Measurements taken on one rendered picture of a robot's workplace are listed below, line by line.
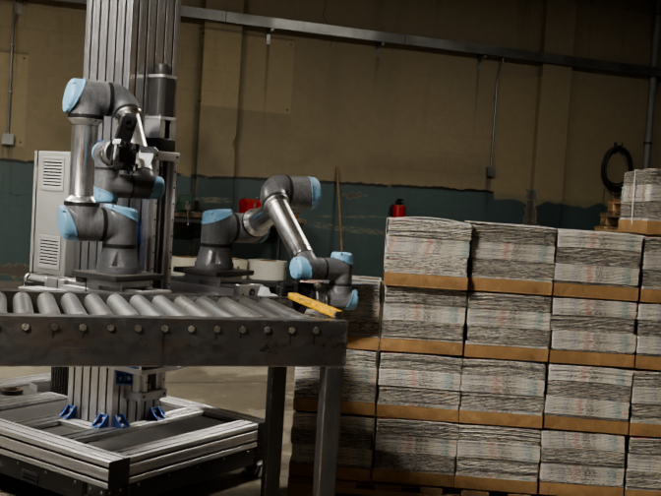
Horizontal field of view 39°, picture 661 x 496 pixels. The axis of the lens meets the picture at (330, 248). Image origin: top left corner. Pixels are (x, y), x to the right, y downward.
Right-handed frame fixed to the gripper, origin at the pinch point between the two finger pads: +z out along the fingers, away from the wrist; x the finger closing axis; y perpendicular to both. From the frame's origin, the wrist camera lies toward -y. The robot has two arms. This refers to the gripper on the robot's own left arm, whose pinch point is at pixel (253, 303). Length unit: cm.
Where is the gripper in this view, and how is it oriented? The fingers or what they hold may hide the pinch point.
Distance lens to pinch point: 301.4
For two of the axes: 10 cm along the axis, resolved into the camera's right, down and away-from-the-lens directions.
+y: 0.6, -10.0, -0.5
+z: -9.4, -0.4, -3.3
